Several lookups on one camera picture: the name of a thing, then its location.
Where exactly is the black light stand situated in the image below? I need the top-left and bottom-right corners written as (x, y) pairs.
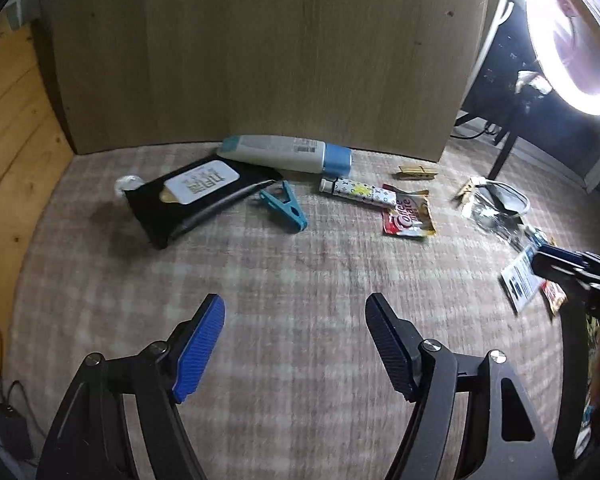
top-left (489, 95), bottom-right (531, 181)

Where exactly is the white ring light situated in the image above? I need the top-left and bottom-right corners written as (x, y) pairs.
top-left (524, 0), bottom-right (600, 117)

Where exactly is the teal plastic clothespin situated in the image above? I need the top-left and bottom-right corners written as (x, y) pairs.
top-left (259, 181), bottom-right (309, 234)

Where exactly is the white printed card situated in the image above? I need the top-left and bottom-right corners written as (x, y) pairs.
top-left (499, 247), bottom-right (542, 315)

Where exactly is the black power adapter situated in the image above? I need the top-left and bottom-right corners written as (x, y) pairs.
top-left (0, 402), bottom-right (35, 461)

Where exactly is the white tube with blue cap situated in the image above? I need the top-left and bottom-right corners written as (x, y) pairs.
top-left (216, 134), bottom-right (354, 176)

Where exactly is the clear plastic bag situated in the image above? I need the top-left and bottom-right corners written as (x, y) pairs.
top-left (467, 187), bottom-right (548, 256)

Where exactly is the wooden cabinet panel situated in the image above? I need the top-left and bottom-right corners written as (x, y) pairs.
top-left (49, 0), bottom-right (492, 157)

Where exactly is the patterned white small tube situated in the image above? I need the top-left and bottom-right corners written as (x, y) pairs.
top-left (319, 177), bottom-right (397, 209)

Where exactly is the black wet wipes pack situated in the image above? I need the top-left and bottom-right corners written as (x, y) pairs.
top-left (124, 156), bottom-right (284, 250)

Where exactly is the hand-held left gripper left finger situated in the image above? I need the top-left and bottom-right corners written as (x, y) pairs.
top-left (35, 294), bottom-right (226, 480)

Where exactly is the brown snack sachet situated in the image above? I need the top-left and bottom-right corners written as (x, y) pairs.
top-left (540, 280), bottom-right (568, 318)

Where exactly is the red creamer sachet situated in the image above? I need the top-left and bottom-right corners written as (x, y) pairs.
top-left (381, 189), bottom-right (437, 238)

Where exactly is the wooden clothespin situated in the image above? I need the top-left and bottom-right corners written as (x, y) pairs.
top-left (393, 163), bottom-right (439, 181)
top-left (454, 176), bottom-right (485, 207)

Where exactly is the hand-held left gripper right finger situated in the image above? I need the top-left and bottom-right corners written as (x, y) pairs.
top-left (364, 292), bottom-right (561, 480)

